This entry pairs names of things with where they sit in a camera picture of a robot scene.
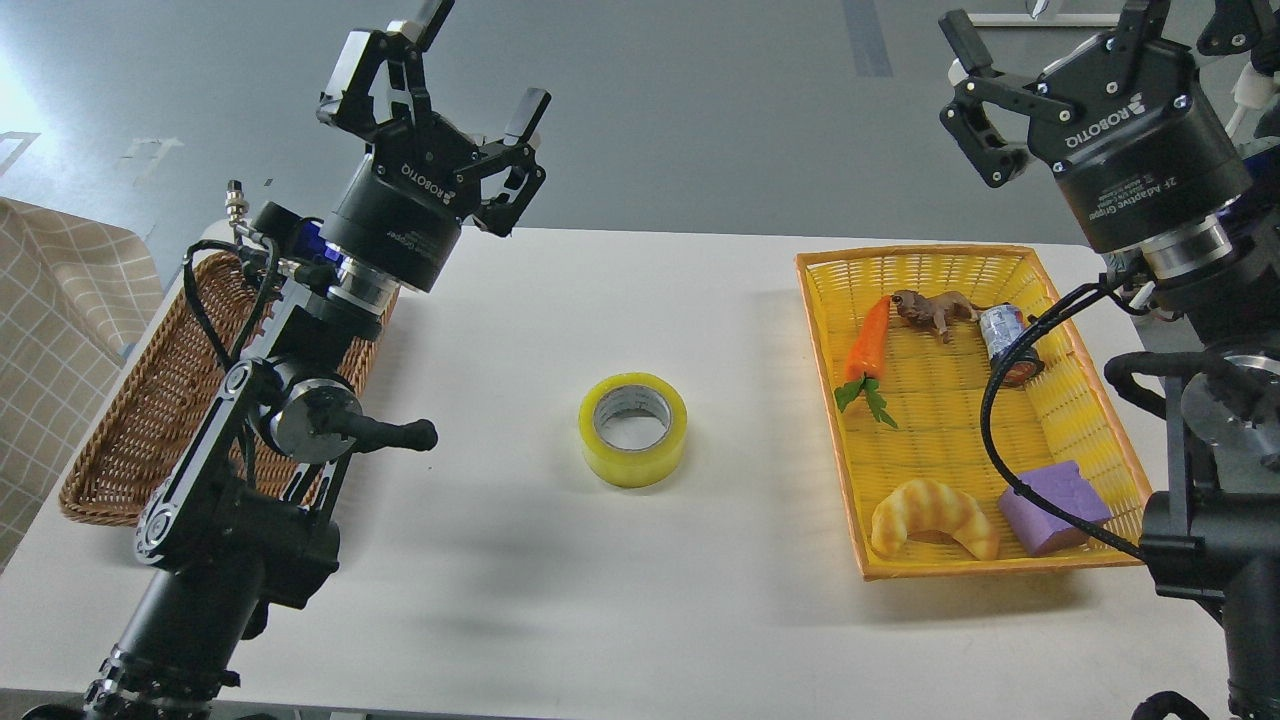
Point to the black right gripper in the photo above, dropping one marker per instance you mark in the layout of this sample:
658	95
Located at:
1140	150

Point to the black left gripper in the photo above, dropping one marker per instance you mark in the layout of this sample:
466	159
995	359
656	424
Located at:
395	215

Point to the yellow tape roll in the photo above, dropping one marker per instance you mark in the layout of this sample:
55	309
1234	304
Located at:
633	429

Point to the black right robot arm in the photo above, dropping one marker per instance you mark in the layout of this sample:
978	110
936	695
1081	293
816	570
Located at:
1200	540

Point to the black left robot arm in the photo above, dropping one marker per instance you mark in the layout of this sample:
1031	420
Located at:
243	521

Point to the white stand base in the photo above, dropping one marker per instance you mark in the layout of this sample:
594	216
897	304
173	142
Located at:
1044	20

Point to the brown toy animal figure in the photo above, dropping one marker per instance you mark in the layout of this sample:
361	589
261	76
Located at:
933	313

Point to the brown wicker basket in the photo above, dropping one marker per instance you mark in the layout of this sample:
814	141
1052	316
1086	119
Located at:
164	397

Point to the orange toy carrot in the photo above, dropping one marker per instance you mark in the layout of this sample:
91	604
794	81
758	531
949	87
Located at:
864	365

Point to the beige checkered cloth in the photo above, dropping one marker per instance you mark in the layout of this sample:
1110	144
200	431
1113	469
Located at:
75	296

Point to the toy croissant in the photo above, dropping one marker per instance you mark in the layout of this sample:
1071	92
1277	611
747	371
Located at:
928	506

